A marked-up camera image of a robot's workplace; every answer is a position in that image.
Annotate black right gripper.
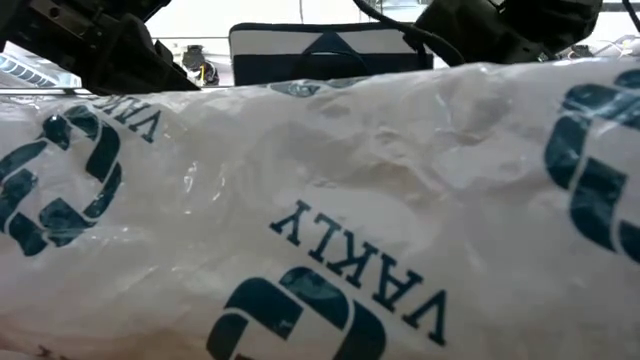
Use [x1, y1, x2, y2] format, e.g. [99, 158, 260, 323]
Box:
[414, 0, 604, 66]

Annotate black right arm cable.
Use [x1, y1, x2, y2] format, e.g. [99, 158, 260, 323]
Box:
[352, 0, 467, 68]

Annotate white printed plastic package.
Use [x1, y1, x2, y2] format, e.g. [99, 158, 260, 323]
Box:
[0, 54, 640, 360]

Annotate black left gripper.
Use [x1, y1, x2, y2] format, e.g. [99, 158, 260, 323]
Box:
[0, 0, 201, 96]

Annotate navy fabric basket white stripe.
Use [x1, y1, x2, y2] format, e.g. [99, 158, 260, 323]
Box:
[228, 22, 435, 87]

